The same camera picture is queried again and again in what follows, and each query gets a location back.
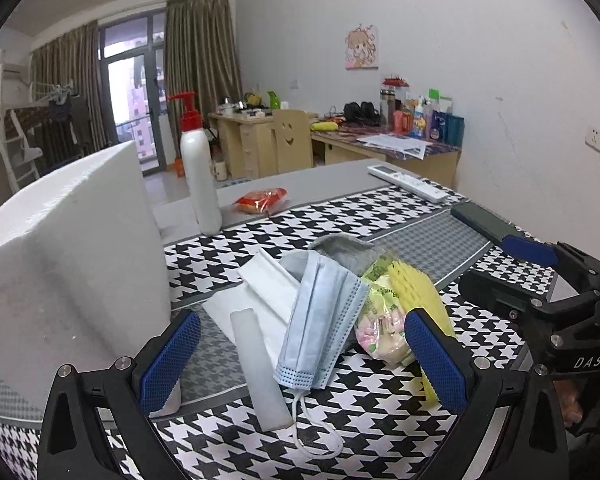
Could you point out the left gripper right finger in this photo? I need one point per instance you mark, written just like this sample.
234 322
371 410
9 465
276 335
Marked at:
508 423

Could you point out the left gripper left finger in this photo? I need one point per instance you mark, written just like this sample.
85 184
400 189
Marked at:
74 443

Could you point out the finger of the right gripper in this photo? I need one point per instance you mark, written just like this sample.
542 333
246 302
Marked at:
500 297
528 249

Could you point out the yellow foam fruit net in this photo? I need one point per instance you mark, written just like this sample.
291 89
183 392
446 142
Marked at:
415 289

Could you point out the green snack bag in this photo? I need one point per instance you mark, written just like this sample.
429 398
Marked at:
379 329

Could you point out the light blue face mask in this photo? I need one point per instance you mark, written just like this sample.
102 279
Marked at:
329 300

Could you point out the white paper tissue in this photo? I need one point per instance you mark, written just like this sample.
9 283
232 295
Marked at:
266 288

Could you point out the right hand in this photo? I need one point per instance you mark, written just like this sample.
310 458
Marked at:
567 395

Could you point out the black smartphone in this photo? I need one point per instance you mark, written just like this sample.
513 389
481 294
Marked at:
485 222

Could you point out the white remote control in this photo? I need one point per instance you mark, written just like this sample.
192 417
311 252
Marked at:
408 183

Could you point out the white papers on desk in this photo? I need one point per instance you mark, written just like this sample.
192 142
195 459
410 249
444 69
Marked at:
400 144

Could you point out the grey sock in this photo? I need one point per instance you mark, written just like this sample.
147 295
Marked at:
350 252

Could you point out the white foam box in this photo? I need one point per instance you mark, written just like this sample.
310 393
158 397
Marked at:
83 276

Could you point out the white foam strip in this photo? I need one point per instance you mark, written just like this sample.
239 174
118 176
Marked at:
266 397

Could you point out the houndstooth table mat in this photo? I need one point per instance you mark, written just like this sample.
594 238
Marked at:
388 427

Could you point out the black headphones on desk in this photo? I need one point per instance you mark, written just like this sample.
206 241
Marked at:
362 114

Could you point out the wooden smiley chair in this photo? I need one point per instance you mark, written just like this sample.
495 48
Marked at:
292 133

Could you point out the red snack packet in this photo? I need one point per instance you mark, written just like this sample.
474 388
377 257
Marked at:
261 201

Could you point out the white pump bottle red cap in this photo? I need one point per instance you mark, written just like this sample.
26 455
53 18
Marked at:
196 162

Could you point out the wooden desk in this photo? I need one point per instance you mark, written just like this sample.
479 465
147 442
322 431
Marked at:
249 149

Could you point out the brown left curtain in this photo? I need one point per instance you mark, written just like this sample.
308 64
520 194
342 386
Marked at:
71 62

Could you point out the brown curtain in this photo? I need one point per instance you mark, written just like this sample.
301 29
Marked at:
200 53
71 62

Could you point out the brown right curtain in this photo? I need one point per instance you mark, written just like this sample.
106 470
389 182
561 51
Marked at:
200 53

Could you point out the anime wall poster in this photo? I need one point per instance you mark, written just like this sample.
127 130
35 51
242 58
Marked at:
362 48

